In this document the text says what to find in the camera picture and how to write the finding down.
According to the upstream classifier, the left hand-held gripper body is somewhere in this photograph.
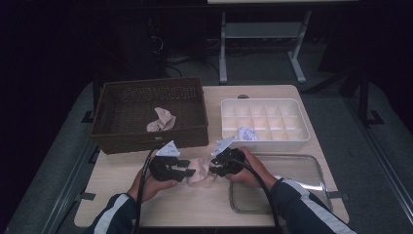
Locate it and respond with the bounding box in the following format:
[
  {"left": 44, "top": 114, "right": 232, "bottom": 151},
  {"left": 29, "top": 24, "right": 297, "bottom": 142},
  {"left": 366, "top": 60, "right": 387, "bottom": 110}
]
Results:
[{"left": 149, "top": 139, "right": 181, "bottom": 182}]

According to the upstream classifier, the clear plastic lid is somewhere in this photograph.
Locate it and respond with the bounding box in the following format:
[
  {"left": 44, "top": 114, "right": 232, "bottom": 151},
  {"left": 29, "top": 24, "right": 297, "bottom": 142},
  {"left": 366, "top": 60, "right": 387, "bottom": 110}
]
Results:
[{"left": 228, "top": 153, "right": 333, "bottom": 215}]

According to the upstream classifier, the black metal post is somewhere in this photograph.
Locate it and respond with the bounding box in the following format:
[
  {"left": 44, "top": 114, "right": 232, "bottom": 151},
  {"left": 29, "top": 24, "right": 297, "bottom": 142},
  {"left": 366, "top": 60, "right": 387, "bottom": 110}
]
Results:
[{"left": 81, "top": 71, "right": 101, "bottom": 124}]

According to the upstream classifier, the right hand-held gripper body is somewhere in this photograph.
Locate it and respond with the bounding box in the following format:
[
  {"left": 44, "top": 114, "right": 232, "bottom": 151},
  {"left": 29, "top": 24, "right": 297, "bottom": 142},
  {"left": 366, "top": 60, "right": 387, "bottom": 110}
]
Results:
[{"left": 211, "top": 136, "right": 247, "bottom": 177}]

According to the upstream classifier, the grey metal floor rail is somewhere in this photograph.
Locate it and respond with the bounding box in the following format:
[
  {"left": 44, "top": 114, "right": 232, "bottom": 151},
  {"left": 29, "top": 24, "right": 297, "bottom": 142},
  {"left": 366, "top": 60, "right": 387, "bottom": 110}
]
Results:
[
  {"left": 344, "top": 97, "right": 413, "bottom": 225},
  {"left": 40, "top": 136, "right": 100, "bottom": 234}
]

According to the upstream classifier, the beige sock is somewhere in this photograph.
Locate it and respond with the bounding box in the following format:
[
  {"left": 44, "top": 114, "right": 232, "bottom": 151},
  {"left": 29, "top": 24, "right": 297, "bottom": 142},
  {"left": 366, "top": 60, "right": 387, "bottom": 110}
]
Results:
[
  {"left": 187, "top": 156, "right": 217, "bottom": 188},
  {"left": 146, "top": 106, "right": 177, "bottom": 133}
]

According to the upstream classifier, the black metal stand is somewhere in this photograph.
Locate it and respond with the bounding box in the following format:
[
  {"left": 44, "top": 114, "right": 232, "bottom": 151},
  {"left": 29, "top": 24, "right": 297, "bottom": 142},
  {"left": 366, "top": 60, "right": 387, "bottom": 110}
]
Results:
[{"left": 300, "top": 48, "right": 386, "bottom": 129}]

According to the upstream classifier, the person's right hand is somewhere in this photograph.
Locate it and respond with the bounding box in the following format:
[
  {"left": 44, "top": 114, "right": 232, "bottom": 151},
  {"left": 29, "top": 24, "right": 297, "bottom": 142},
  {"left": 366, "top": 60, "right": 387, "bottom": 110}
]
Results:
[{"left": 225, "top": 145, "right": 277, "bottom": 193}]

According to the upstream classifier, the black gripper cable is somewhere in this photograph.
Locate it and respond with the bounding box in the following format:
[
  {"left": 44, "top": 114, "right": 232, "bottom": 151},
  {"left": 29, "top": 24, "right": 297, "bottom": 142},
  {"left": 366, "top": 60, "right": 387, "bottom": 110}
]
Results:
[
  {"left": 131, "top": 149, "right": 160, "bottom": 234},
  {"left": 227, "top": 155, "right": 282, "bottom": 234}
]

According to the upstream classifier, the person's left hand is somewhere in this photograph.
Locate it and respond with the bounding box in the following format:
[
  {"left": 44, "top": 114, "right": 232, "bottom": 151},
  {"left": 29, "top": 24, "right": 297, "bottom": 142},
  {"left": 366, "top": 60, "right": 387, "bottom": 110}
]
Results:
[{"left": 127, "top": 169, "right": 179, "bottom": 204}]

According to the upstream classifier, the white metal stand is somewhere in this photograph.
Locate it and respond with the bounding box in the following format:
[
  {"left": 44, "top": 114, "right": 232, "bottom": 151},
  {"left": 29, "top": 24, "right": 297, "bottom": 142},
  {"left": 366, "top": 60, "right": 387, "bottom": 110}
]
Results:
[{"left": 217, "top": 9, "right": 314, "bottom": 86}]

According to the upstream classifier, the grey tape strip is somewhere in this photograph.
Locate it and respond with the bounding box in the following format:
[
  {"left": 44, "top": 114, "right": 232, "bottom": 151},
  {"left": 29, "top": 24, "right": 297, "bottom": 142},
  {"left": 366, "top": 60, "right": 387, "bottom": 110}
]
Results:
[
  {"left": 326, "top": 191, "right": 351, "bottom": 201},
  {"left": 75, "top": 192, "right": 97, "bottom": 202}
]

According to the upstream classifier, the white compartment organizer box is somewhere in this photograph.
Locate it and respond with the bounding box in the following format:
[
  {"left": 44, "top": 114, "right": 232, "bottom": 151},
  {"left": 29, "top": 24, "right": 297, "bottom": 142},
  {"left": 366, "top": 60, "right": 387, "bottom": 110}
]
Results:
[{"left": 220, "top": 97, "right": 311, "bottom": 153}]

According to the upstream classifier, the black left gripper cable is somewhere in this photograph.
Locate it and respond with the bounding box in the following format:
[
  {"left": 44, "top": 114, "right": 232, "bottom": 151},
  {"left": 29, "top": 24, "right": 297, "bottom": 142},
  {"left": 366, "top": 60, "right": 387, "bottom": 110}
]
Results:
[{"left": 131, "top": 149, "right": 160, "bottom": 234}]

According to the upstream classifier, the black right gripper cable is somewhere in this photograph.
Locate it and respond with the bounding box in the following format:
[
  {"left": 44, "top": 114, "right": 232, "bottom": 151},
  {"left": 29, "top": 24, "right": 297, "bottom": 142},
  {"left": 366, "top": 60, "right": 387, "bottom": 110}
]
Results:
[{"left": 227, "top": 155, "right": 282, "bottom": 234}]

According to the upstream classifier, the bundle of floor cables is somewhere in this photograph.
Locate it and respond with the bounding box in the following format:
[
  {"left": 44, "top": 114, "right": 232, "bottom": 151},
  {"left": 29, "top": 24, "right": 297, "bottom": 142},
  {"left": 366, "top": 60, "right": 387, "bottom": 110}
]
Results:
[{"left": 147, "top": 18, "right": 222, "bottom": 81}]

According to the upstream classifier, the white sock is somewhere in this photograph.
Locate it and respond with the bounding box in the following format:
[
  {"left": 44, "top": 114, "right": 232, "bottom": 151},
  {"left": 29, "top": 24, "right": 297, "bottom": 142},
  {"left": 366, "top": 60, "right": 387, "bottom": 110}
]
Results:
[{"left": 238, "top": 126, "right": 259, "bottom": 141}]

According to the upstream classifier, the brown wicker basket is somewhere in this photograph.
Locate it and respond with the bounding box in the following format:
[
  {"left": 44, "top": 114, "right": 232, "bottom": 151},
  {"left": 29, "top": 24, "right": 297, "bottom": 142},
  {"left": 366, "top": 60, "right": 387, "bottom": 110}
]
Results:
[{"left": 90, "top": 76, "right": 209, "bottom": 155}]

